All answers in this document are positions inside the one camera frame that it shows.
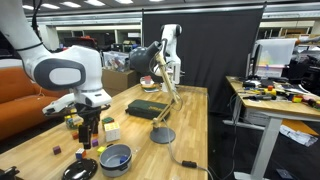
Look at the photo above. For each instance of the clear jar of blocks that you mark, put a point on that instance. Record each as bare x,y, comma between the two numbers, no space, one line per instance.
71,121

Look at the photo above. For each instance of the black hand tool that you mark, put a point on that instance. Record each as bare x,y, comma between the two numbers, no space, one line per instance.
263,97

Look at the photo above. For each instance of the dark green-faced puzzle cube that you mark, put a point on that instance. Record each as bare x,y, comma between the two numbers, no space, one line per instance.
107,120

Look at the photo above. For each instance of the cardboard box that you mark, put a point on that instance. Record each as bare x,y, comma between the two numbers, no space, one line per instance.
120,81

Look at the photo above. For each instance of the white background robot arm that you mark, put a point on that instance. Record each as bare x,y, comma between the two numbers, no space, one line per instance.
171,36

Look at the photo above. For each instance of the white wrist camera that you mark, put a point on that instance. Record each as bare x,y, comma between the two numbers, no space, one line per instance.
58,105

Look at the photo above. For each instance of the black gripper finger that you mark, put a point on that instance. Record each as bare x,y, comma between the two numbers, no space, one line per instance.
95,128
84,135

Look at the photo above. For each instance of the small multicolour Rubik's cube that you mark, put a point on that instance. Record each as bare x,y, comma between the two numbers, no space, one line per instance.
80,153

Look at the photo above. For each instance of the black equipment pile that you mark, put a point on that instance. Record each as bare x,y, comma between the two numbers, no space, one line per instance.
306,71

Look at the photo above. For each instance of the yellow block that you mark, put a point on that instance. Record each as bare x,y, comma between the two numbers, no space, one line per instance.
101,150

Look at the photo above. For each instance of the red and yellow toy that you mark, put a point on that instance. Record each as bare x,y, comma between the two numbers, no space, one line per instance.
270,90

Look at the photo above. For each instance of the black curtain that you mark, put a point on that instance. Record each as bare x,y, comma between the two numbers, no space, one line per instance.
213,50

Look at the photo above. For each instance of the clear plastic bin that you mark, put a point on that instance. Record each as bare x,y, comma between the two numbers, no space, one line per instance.
115,61

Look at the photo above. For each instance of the black book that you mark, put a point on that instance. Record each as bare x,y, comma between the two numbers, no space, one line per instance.
146,108

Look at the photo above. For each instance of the colourful small cube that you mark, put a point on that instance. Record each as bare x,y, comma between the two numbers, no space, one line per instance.
297,99

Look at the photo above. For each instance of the orange sofa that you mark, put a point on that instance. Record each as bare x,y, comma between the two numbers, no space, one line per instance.
20,113

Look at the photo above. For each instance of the black monitor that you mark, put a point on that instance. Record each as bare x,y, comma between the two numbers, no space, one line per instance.
257,60

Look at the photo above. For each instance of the red block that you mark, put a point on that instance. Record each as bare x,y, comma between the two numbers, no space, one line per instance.
75,136

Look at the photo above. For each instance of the large white Rubik's cube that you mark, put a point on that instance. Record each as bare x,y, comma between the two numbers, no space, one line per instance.
112,132

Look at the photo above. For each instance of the black floor plate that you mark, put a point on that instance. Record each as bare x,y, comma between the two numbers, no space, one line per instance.
285,174

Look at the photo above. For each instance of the translucent white storage box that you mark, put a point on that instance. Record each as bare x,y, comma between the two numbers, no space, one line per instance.
278,51

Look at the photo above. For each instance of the orange block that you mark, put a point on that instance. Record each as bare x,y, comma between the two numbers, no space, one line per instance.
95,135

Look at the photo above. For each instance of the blue block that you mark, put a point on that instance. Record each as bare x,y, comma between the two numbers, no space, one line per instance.
124,159

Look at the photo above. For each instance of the white box under desk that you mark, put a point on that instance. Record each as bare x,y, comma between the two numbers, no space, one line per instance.
256,117

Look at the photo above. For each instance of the wooden desk white legs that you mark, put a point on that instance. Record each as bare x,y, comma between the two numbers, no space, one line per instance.
270,140

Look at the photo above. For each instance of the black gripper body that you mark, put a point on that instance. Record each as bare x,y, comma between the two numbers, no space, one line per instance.
89,116

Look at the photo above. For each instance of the grey pot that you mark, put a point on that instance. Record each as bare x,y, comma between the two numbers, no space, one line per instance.
115,168

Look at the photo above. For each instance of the white crumpled bag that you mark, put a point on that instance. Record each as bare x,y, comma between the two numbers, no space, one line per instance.
298,136

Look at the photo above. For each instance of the stacked dishes with red item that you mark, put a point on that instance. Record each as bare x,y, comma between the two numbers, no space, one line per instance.
147,81

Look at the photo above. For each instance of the orange board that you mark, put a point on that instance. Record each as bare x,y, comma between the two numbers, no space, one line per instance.
296,126

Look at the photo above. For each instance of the dark purple block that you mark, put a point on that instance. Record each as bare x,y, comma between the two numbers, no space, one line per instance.
57,150

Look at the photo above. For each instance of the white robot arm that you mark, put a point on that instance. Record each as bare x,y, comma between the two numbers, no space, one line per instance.
16,40

